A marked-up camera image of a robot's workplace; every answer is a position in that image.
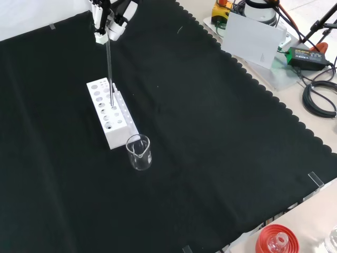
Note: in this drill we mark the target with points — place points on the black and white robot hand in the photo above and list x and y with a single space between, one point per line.
113 26

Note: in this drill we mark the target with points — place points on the clear glass rod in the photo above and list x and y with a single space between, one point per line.
109 68

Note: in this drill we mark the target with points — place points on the white test tube rack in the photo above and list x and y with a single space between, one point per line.
116 131

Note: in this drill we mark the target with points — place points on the small clear glass beaker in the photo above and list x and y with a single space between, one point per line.
139 155

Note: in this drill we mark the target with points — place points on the clear cloth clip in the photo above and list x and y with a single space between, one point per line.
52 26
316 179
187 249

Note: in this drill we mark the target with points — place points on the yellow stop button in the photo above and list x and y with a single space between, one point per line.
221 11

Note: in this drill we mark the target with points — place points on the black cloth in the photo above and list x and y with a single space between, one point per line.
184 131

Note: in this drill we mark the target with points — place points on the pale board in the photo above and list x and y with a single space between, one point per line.
250 39

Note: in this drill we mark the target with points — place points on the black power adapter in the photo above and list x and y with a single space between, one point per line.
305 56

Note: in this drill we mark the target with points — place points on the black tripod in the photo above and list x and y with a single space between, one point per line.
319 23

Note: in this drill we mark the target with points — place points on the orange clamp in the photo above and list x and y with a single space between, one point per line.
321 47

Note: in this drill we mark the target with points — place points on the small clear glass bottle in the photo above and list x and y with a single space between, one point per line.
279 241

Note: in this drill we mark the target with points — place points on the clear glass flask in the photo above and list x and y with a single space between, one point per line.
332 241

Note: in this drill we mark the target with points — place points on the clear base plate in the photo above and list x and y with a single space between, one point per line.
281 76

